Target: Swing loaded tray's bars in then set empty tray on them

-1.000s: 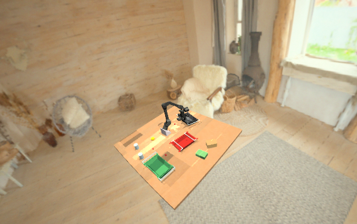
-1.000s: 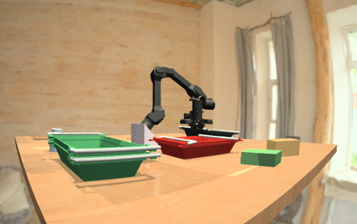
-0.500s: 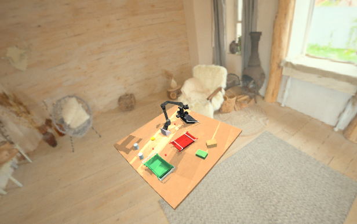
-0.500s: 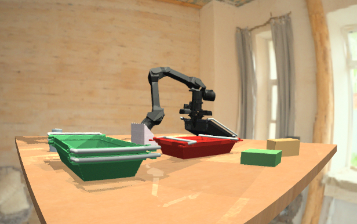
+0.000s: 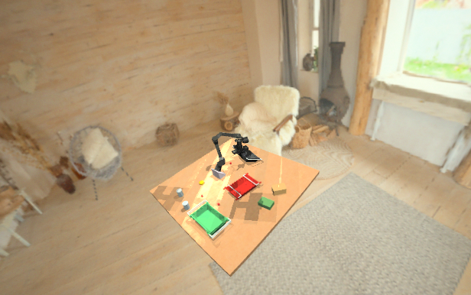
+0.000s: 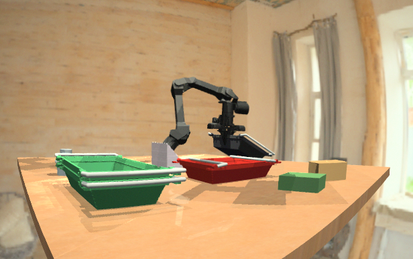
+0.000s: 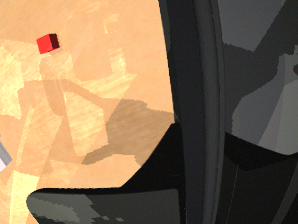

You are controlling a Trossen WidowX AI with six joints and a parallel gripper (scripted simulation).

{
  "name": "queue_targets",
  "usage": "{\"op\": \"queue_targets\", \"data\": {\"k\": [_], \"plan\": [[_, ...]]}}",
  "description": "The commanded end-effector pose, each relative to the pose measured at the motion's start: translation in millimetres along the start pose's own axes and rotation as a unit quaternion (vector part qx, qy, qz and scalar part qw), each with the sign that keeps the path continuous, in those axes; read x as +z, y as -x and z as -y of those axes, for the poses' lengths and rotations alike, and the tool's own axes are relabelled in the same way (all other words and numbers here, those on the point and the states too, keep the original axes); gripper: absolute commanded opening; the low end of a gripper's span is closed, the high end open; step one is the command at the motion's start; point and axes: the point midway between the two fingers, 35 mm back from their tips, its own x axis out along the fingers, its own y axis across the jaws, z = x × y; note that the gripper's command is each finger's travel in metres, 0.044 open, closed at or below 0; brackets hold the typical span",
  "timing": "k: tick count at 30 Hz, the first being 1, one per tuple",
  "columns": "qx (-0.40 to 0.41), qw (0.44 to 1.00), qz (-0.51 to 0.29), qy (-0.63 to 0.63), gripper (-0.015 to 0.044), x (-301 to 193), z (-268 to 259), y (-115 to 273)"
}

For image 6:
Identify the green rectangular block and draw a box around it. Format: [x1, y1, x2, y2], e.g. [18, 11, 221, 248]
[278, 172, 327, 193]

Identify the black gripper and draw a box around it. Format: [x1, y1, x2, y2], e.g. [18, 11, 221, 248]
[207, 112, 245, 145]

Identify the tan block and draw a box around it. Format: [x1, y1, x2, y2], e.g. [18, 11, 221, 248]
[308, 160, 347, 182]

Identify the grey cylinder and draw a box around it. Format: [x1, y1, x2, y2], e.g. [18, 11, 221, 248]
[57, 168, 66, 176]
[60, 148, 72, 154]

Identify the red plastic tray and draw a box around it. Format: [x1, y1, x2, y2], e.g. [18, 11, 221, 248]
[172, 157, 281, 185]

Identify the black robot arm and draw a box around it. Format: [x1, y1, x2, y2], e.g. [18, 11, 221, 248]
[162, 77, 249, 151]

